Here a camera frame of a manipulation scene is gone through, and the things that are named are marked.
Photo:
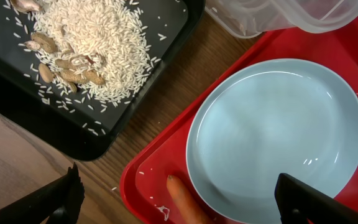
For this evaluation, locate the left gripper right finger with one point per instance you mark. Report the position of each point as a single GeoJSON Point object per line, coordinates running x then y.
{"type": "Point", "coordinates": [300, 203]}

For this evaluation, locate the light blue plate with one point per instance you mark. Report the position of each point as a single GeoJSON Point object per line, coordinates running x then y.
{"type": "Point", "coordinates": [278, 116]}

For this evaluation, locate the orange carrot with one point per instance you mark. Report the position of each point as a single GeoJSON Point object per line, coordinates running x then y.
{"type": "Point", "coordinates": [190, 211]}

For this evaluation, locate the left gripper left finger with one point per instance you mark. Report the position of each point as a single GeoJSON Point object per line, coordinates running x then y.
{"type": "Point", "coordinates": [57, 202]}

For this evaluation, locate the clear plastic bin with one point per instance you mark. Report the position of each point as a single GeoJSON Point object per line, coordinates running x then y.
{"type": "Point", "coordinates": [246, 19]}

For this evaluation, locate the rice and peanuts pile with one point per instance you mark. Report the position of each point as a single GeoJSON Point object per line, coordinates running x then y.
{"type": "Point", "coordinates": [89, 53]}

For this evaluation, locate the black tray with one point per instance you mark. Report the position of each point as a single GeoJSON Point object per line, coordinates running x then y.
{"type": "Point", "coordinates": [83, 129]}

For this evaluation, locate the red serving tray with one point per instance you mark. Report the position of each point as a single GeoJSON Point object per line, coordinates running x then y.
{"type": "Point", "coordinates": [143, 182]}

